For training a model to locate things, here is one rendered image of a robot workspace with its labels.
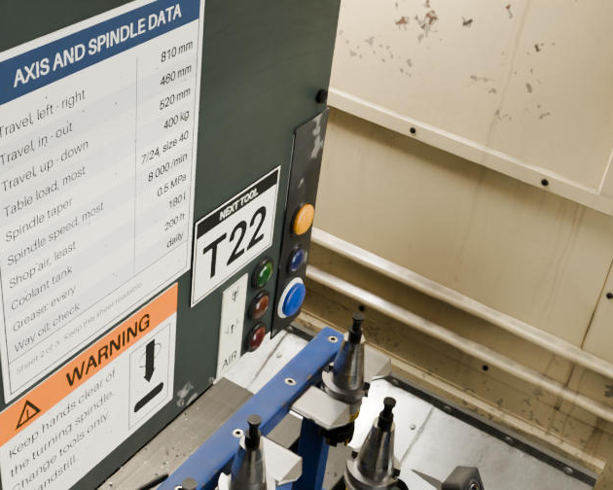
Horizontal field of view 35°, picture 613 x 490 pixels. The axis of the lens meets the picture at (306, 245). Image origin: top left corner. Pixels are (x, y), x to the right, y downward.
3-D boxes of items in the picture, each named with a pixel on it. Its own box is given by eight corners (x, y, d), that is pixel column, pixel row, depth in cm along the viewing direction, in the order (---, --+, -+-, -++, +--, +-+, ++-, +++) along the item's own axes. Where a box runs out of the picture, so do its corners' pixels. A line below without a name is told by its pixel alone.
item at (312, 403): (357, 411, 121) (358, 407, 120) (336, 437, 117) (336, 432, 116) (310, 387, 123) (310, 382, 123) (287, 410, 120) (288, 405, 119)
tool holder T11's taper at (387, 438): (363, 444, 114) (373, 403, 110) (398, 460, 113) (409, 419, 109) (349, 470, 110) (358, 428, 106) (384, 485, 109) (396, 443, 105)
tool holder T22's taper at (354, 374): (340, 361, 125) (346, 321, 122) (370, 374, 124) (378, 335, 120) (323, 379, 122) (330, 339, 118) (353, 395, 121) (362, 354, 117)
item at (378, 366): (398, 366, 129) (399, 361, 128) (378, 387, 125) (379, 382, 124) (353, 343, 131) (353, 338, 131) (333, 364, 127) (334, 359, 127)
